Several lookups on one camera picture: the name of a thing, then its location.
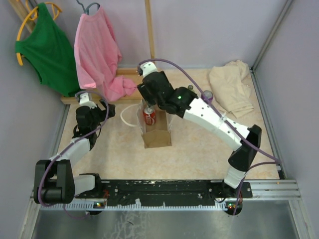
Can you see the red soda can rear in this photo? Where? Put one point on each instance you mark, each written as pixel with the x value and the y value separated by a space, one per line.
pixel 149 114

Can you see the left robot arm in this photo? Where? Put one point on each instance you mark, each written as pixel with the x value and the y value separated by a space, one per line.
pixel 54 182

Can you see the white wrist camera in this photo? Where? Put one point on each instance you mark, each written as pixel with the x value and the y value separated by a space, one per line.
pixel 84 100
pixel 147 68

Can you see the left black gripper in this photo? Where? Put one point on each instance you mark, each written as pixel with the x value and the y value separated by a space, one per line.
pixel 111 110

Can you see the pink t-shirt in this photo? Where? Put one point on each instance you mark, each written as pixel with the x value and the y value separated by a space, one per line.
pixel 97 56

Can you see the wooden clothes rack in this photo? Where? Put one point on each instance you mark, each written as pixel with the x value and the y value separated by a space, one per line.
pixel 131 72

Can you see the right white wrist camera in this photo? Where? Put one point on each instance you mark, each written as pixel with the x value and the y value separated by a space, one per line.
pixel 147 68

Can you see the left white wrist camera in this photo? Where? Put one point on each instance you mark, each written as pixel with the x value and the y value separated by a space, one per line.
pixel 84 100

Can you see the aluminium frame rail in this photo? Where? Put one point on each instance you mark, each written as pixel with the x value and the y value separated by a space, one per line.
pixel 262 190

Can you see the purple soda can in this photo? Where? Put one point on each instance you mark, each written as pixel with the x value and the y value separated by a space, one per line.
pixel 207 96

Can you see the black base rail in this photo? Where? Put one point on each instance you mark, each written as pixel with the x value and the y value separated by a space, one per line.
pixel 166 194

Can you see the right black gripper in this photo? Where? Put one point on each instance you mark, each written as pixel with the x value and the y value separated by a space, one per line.
pixel 144 92

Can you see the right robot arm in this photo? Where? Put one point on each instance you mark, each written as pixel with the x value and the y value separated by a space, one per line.
pixel 244 141

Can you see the grey clothes hanger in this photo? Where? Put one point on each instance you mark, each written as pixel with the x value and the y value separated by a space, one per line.
pixel 86 9

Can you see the yellow clothes hanger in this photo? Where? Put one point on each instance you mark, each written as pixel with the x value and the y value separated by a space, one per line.
pixel 32 16

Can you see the beige folded cloth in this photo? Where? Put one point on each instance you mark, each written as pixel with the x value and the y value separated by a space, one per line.
pixel 228 89

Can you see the green tank top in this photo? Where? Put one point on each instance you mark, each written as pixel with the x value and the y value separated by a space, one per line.
pixel 50 53

